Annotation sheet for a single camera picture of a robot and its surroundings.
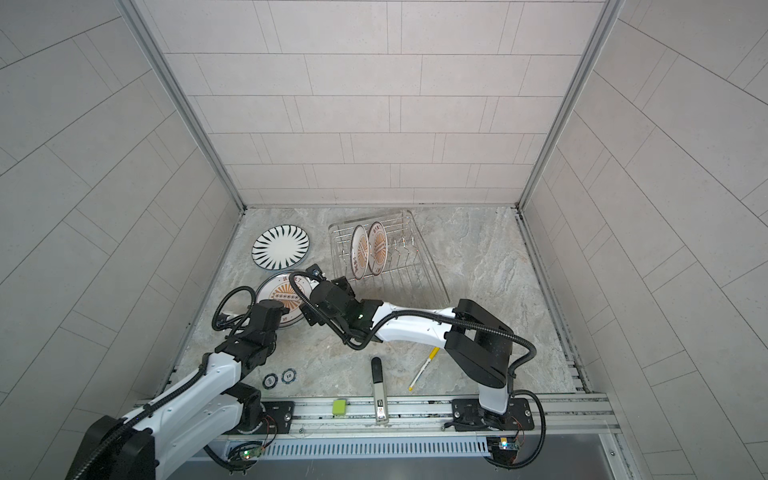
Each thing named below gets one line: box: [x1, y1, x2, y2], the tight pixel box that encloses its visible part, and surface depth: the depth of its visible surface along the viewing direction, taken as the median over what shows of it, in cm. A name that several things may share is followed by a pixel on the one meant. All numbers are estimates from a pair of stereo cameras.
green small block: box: [332, 399, 347, 415], surface depth 74 cm
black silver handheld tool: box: [371, 356, 389, 425], surface depth 74 cm
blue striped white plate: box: [251, 224, 311, 271], surface depth 104 cm
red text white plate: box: [367, 221, 389, 277], surface depth 96 cm
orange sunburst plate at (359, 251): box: [350, 224, 370, 280], surface depth 96 cm
